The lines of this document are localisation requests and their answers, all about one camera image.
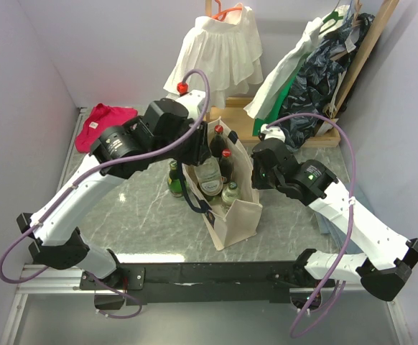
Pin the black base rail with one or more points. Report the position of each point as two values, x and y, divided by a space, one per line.
191 282

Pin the clear glass bottle green cap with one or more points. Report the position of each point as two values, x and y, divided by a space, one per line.
209 177
231 192

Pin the large cola bottle red cap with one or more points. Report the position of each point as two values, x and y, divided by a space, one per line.
218 143

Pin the orange clothes hanger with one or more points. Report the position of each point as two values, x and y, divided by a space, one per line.
222 13

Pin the beige canvas tote bag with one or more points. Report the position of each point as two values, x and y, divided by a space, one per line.
228 226

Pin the dark blue patterned garment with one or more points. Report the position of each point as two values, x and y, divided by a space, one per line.
318 78

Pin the green clothes hanger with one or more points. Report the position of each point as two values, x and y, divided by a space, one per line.
330 21

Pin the small cola bottle red cap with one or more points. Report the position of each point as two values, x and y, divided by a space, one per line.
226 166

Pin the white shirt on hanger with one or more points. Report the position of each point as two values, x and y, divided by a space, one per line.
264 99

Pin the green garment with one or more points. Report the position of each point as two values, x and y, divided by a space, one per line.
274 113

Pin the white ruffled dress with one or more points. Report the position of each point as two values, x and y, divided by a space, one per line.
227 51

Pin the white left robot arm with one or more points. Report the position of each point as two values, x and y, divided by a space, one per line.
114 157

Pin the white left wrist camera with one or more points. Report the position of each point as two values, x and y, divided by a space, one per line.
192 100

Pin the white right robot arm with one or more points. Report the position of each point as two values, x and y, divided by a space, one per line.
387 258

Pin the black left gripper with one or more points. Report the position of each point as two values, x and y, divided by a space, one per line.
200 151

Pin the green glass bottle gold cap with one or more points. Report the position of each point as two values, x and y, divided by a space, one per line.
173 182

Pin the folded pink shirt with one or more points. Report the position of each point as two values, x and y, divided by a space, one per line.
101 118

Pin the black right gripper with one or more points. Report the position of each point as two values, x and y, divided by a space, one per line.
256 182

